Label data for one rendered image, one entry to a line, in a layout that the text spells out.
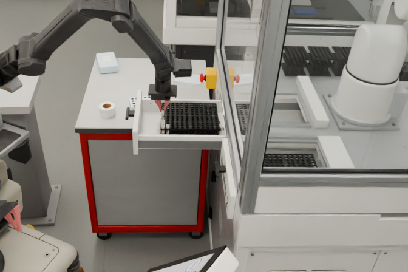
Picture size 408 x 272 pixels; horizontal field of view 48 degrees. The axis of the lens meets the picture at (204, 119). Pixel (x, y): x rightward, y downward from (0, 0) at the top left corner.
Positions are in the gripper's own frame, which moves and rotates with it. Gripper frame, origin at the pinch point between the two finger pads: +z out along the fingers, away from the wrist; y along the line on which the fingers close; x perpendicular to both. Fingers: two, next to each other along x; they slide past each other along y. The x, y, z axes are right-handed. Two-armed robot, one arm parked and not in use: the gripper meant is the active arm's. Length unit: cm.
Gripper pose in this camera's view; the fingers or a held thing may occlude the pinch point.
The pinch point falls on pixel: (162, 109)
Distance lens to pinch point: 171.2
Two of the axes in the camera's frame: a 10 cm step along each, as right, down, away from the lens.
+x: 0.2, 6.1, -7.9
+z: -0.7, 7.9, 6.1
